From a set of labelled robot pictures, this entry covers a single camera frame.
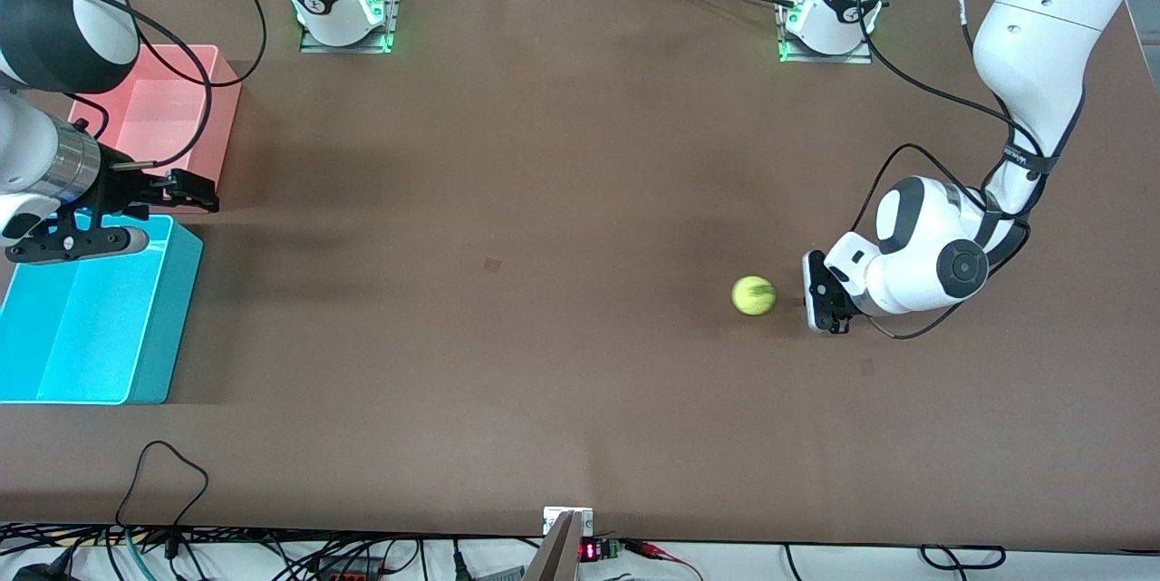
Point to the pink plastic bin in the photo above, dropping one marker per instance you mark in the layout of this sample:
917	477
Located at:
172	110

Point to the red black device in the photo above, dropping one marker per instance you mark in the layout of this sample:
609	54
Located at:
349	576

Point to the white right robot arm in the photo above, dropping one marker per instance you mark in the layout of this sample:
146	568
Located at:
54	28

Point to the small white mounting plate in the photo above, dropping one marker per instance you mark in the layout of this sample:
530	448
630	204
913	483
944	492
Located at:
553	519

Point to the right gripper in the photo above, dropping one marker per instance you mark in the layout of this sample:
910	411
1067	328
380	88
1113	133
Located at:
120	188

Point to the yellow-green tennis ball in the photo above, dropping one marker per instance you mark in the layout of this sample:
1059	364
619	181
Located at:
754	295

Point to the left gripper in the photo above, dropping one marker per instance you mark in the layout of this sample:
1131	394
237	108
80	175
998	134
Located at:
835	321

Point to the red LED display module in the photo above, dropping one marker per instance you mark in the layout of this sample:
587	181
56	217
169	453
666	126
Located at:
589	551

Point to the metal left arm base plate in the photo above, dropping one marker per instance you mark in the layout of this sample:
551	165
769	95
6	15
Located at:
825	58

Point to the grey angled metal bar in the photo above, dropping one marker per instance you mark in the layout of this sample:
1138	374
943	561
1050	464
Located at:
557	558

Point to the black power plug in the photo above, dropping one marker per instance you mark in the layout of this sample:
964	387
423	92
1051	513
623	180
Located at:
41	572

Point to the grey box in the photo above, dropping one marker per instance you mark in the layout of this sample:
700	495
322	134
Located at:
498	575

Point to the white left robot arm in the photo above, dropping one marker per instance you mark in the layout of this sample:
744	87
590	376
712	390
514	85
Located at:
1033	55

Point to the blue plastic bin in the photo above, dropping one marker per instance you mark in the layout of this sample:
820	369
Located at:
100	327

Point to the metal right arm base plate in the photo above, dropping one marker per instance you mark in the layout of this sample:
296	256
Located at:
344	47

